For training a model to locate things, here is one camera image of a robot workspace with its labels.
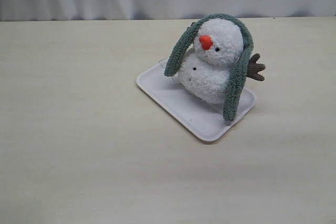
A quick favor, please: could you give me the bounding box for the white plush snowman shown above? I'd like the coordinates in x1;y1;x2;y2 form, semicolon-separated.
174;18;266;104

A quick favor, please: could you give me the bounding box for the green knitted scarf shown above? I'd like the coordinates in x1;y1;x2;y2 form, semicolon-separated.
164;12;254;123

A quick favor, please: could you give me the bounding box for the white rectangular plastic tray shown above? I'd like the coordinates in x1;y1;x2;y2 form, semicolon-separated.
136;59;257;144

